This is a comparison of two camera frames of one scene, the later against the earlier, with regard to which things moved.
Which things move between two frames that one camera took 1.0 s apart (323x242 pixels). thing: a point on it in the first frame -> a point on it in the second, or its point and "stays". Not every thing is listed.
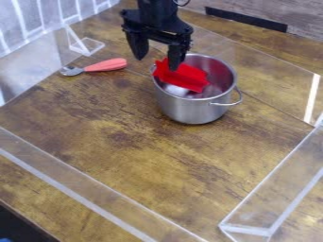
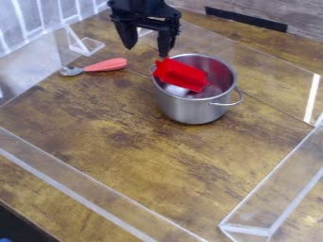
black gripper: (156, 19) -> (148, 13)
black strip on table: (247, 20) stays
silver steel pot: (188, 107) stays
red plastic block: (186, 76) stays
